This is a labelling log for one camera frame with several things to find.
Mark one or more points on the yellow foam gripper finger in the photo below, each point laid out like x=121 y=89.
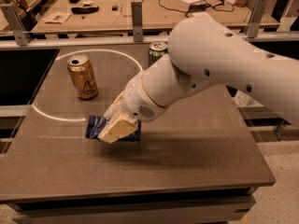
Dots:
x=115 y=108
x=118 y=126

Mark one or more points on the left metal rail bracket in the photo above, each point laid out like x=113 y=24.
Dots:
x=14 y=22

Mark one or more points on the black handheld device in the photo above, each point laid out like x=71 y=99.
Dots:
x=84 y=10

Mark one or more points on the gold soda can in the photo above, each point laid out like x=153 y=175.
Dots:
x=81 y=72

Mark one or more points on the right metal rail bracket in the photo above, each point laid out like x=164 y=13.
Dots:
x=252 y=28

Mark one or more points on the middle metal rail bracket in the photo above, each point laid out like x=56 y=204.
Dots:
x=136 y=8

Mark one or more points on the background wooden table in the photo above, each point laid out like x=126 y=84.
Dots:
x=157 y=15

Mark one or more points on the blue rxbar wrapper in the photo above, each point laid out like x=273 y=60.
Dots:
x=96 y=124

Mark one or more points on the black power adapter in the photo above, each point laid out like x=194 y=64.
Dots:
x=197 y=7

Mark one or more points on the small black box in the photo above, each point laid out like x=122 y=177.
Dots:
x=114 y=7

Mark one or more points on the green soda can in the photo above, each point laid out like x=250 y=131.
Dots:
x=156 y=51

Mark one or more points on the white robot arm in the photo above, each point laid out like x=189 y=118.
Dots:
x=203 y=53

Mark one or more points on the metal rail bracket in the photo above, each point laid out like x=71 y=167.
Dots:
x=14 y=22
x=136 y=8
x=252 y=28

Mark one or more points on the paper card left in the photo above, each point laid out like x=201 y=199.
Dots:
x=57 y=17

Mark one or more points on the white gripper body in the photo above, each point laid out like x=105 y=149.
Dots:
x=136 y=97

